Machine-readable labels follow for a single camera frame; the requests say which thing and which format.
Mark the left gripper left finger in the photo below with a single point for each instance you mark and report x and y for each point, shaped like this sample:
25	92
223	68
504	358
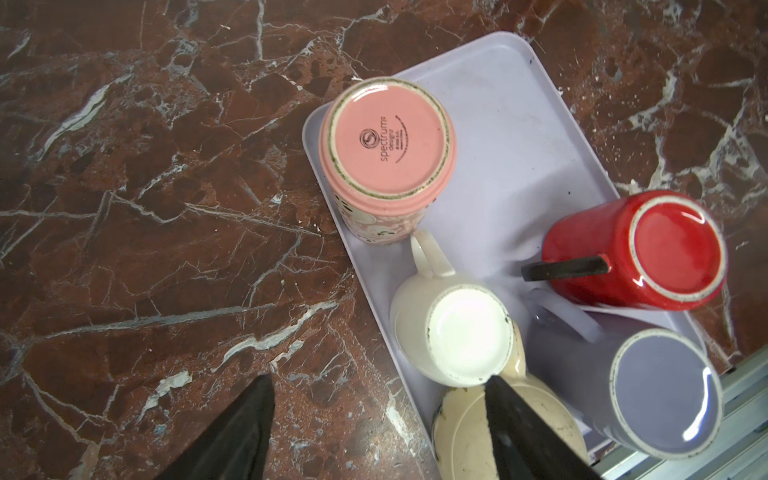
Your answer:
235	445

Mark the white mug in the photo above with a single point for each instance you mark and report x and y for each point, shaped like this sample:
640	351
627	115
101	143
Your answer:
449	326

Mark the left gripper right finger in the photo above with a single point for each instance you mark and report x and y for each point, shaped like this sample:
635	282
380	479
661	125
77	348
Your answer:
523	445

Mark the red mug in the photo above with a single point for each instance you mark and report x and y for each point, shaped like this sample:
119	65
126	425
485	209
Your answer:
657	250

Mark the lavender mug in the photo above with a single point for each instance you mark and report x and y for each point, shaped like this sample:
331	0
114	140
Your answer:
645	387

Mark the pink patterned mug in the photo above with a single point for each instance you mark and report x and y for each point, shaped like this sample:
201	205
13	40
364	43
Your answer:
387	148

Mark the beige stoneware mug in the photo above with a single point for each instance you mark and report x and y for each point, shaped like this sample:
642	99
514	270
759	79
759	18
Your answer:
461	435

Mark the lavender plastic tray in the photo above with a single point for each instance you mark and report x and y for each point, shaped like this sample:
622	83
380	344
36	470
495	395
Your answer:
522	164

